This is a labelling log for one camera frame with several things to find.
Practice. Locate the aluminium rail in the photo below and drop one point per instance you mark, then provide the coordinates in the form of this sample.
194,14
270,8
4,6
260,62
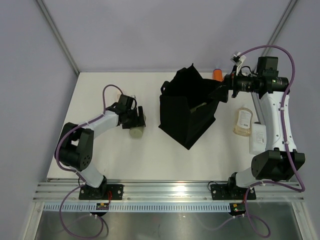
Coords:
152,191

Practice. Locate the aluminium frame post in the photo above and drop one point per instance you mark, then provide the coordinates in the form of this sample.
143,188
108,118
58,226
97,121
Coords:
57,35
289,9

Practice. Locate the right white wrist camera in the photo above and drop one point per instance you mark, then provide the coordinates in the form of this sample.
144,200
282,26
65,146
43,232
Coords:
238,59

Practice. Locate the green bottle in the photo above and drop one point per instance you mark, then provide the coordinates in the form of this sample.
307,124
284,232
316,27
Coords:
137,132
201,108

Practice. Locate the black canvas bag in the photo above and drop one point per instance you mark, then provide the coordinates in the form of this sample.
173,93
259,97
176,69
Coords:
186,109

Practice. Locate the right aluminium frame post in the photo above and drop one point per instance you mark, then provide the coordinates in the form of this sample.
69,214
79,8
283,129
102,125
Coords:
289,9

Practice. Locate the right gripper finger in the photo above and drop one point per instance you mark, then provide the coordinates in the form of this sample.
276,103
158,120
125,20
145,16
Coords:
219,94
228,82

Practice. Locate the orange bottle at back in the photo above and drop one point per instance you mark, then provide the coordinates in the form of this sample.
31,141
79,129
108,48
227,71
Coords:
217,75

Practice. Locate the amber liquid soap bottle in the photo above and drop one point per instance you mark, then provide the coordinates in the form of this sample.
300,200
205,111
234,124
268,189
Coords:
243,121

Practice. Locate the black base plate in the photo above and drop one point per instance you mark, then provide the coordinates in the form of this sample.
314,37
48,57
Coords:
224,192
115,192

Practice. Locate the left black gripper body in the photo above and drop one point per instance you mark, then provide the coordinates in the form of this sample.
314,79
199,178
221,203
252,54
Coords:
131,113

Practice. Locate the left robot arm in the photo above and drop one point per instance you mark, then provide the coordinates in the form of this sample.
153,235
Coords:
74,151

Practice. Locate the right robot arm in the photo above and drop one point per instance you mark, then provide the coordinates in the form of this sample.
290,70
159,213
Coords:
280,159

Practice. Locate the cream bottle with label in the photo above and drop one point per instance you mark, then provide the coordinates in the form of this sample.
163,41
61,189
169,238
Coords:
118,97

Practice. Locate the left aluminium frame post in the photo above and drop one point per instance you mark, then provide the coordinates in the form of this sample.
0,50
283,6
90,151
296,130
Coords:
57,35

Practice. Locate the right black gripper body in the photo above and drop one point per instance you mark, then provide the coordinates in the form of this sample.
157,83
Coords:
243,83

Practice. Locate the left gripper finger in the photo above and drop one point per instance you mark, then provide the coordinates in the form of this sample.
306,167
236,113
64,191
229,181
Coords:
129,123
140,121

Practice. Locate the white bottle at right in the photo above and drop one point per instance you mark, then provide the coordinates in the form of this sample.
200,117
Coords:
257,138

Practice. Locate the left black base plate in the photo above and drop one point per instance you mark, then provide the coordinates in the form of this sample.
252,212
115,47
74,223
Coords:
115,192

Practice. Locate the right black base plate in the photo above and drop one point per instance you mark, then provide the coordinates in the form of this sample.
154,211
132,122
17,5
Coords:
224,192

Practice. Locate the white slotted cable duct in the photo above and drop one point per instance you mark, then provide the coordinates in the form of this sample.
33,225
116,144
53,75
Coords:
126,207

